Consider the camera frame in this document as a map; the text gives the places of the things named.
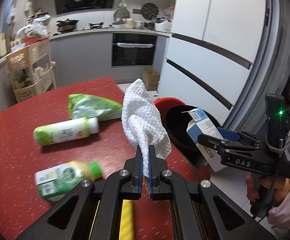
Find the green white carton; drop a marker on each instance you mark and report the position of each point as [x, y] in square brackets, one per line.
[55, 182]

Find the brown cardboard box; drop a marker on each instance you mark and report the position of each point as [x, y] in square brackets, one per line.
[150, 78]

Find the green white bottle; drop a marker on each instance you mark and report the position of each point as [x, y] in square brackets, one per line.
[65, 131]

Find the red chair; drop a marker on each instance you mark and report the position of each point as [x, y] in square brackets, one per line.
[185, 157]

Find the black built-in oven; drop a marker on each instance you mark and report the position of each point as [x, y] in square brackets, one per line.
[130, 49]

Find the green white plastic bag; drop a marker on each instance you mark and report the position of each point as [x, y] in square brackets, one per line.
[91, 106]

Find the beige plastic storage rack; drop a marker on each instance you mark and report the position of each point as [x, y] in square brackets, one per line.
[31, 70]

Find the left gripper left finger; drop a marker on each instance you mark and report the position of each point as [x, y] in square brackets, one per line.
[132, 190]

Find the grey kitchen cabinets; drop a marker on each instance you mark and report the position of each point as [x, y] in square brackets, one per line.
[86, 55]

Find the plastic bag on rack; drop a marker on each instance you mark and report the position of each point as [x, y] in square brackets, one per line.
[34, 32]

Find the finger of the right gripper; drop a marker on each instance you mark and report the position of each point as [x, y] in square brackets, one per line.
[207, 142]
[243, 137]

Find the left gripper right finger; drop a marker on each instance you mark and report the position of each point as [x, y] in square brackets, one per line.
[158, 189]

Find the white textured cloth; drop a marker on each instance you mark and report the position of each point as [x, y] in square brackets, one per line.
[142, 125]

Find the white cardboard box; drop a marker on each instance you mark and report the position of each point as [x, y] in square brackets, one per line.
[201, 124]

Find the right human hand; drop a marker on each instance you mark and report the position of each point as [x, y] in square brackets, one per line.
[281, 186]

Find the black frying pan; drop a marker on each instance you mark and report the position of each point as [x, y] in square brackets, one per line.
[67, 25]

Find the white refrigerator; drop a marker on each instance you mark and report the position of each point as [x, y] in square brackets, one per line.
[224, 56]

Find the black trash bin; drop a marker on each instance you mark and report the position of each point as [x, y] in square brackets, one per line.
[177, 120]

